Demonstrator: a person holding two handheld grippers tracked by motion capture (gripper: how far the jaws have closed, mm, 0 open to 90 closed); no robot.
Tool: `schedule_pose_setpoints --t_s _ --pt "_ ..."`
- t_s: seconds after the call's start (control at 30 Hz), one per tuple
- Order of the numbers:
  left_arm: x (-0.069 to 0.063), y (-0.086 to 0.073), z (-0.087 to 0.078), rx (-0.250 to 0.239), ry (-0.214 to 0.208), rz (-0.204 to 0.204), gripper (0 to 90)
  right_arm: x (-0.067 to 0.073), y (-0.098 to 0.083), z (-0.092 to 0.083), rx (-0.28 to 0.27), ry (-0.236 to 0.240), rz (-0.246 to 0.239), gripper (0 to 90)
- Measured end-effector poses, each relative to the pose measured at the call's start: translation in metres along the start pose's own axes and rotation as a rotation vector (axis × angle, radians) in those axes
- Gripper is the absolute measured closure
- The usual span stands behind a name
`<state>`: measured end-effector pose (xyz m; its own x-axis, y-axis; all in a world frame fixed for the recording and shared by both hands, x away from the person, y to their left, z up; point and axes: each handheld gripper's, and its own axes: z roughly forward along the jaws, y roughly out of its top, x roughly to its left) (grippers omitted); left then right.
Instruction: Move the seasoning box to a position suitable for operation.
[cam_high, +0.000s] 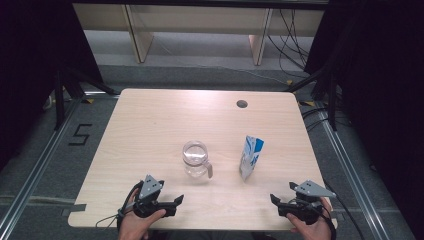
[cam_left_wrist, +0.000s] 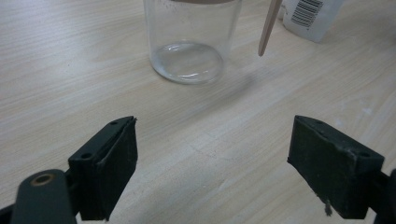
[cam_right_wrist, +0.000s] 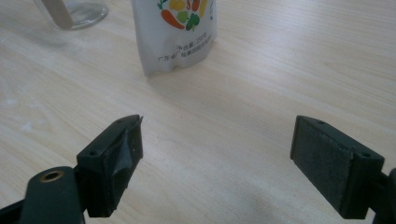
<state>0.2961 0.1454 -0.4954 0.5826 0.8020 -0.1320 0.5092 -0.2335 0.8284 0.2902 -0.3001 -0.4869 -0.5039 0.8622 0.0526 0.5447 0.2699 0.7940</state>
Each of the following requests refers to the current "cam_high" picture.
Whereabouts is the black metal stand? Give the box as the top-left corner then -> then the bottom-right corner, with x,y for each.
54,65 -> 118,132
285,64 -> 340,132

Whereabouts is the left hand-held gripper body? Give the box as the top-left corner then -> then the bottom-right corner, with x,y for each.
133,174 -> 178,220

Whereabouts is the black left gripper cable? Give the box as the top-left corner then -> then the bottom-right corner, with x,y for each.
116,180 -> 145,229

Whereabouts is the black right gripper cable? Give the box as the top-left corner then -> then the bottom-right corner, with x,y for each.
319,196 -> 338,240

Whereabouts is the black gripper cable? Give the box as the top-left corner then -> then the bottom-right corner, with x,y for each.
116,180 -> 145,229
319,196 -> 338,240

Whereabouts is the blue and white carton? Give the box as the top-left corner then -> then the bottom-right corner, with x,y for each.
238,134 -> 265,182

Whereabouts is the light wooden shelf unit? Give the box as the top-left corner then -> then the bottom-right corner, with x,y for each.
72,3 -> 326,66

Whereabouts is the person's right hand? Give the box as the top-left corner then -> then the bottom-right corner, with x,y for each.
285,196 -> 335,240

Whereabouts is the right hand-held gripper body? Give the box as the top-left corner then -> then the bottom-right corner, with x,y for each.
277,179 -> 337,225

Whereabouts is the grey tape strip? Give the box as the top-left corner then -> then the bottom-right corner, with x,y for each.
61,203 -> 88,218

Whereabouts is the grey gripper cable loop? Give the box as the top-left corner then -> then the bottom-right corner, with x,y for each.
94,213 -> 125,230

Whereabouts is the person's left hand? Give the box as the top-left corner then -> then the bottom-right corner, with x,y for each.
118,188 -> 167,240

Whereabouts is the bundle of black cables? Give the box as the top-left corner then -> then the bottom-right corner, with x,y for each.
266,9 -> 312,79

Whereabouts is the aluminium floor rail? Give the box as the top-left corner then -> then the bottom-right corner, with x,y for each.
0,98 -> 83,236
315,102 -> 392,240

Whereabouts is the black curtain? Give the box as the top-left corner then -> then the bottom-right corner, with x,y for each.
304,0 -> 424,239
0,0 -> 104,171

